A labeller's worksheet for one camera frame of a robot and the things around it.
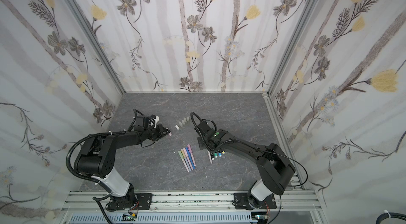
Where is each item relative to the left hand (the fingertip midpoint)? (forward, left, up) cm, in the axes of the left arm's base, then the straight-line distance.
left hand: (167, 126), depth 94 cm
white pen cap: (+2, -6, -6) cm, 9 cm away
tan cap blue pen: (-18, -11, -5) cm, 22 cm away
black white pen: (-18, -27, -5) cm, 33 cm away
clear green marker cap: (+9, -11, -6) cm, 16 cm away
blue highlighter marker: (-17, -31, -4) cm, 35 cm away
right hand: (-10, -20, +5) cm, 22 cm away
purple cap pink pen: (-13, -14, -5) cm, 19 cm away
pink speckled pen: (-16, -25, -5) cm, 30 cm away
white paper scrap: (-14, -5, -6) cm, 16 cm away
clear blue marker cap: (+7, -8, -5) cm, 12 cm away
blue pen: (-18, -14, -5) cm, 23 cm away
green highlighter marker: (-17, -28, -4) cm, 33 cm away
